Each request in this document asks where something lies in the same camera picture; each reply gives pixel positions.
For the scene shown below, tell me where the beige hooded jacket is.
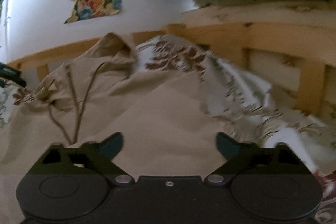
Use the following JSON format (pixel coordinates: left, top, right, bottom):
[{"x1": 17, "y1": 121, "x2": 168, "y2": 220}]
[{"x1": 1, "y1": 33, "x2": 224, "y2": 223}]

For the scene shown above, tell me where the floral patterned bed sheet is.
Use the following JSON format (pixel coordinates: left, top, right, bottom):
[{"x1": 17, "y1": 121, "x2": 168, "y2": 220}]
[{"x1": 0, "y1": 35, "x2": 336, "y2": 224}]

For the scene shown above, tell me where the wooden bed frame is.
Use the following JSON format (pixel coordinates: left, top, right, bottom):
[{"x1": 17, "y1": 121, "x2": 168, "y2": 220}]
[{"x1": 7, "y1": 1, "x2": 335, "y2": 114}]

